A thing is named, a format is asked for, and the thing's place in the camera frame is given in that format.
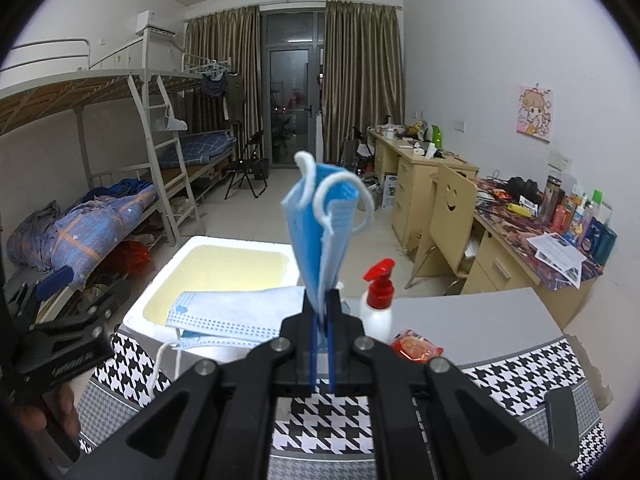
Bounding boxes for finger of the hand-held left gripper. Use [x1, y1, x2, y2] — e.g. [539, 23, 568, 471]
[29, 289, 119, 343]
[5, 267, 77, 313]

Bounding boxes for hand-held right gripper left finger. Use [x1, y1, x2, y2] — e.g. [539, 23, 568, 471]
[65, 286, 322, 480]

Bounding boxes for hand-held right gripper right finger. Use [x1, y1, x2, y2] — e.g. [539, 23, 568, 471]
[325, 287, 582, 480]

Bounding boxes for white foam box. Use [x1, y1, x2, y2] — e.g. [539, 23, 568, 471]
[122, 235, 347, 362]

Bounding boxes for person's left hand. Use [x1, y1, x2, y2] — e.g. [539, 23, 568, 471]
[12, 382, 82, 443]

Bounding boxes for blue quilt bundle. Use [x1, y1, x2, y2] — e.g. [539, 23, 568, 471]
[7, 179, 159, 287]

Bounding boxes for houndstooth tablecloth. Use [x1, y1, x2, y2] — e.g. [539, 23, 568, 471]
[60, 332, 609, 480]

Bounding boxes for white lotion bottle red pump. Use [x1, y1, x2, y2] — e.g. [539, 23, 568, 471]
[357, 258, 396, 344]

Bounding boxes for red plastic bag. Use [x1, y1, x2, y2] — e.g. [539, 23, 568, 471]
[107, 239, 151, 274]

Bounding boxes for red snack packet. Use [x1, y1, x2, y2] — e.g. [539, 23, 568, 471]
[389, 329, 444, 364]

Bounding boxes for light blue face mask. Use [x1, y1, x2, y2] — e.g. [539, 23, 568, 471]
[166, 286, 306, 347]
[150, 329, 275, 400]

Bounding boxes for white bunk bed ladder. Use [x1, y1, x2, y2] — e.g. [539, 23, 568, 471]
[127, 72, 195, 247]

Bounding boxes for white box blue label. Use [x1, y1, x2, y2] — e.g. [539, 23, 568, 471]
[381, 172, 399, 209]

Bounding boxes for wooden desk with drawers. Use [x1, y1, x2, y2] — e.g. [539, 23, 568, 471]
[367, 127, 479, 252]

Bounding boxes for black folding chair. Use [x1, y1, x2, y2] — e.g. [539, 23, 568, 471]
[224, 130, 269, 200]
[342, 126, 376, 172]

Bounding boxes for white metal bunk bed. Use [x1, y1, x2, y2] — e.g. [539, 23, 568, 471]
[0, 37, 237, 322]

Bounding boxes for wooden desk with printed mat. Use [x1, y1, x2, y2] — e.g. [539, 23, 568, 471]
[462, 177, 604, 312]

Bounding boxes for wooden chair with smiley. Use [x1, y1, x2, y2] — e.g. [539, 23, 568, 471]
[404, 162, 479, 292]

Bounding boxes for blue checked mattress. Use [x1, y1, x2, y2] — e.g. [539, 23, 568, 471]
[176, 130, 237, 169]

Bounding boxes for printed desk mat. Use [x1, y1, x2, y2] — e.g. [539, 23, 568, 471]
[472, 179, 604, 292]

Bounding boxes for black flat object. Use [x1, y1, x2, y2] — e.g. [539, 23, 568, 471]
[544, 387, 577, 462]

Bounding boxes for printed paper sheets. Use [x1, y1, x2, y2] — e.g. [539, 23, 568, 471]
[527, 232, 587, 289]

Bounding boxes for black headphones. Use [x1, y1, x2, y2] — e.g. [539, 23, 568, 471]
[504, 176, 544, 206]

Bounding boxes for hanging dark clothes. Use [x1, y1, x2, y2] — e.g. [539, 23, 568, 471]
[199, 66, 244, 112]

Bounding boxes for glass balcony door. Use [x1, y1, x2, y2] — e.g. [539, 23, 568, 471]
[259, 7, 326, 167]

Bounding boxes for brown curtain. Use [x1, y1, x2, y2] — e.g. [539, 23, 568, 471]
[322, 0, 405, 164]
[184, 5, 261, 162]

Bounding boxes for white air conditioner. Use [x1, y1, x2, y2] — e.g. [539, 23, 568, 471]
[135, 9, 179, 37]

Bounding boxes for row of toiletry bottles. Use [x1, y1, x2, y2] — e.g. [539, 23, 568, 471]
[544, 174, 619, 267]

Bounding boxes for pink cartoon wall poster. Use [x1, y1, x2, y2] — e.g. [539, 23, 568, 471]
[515, 83, 555, 141]

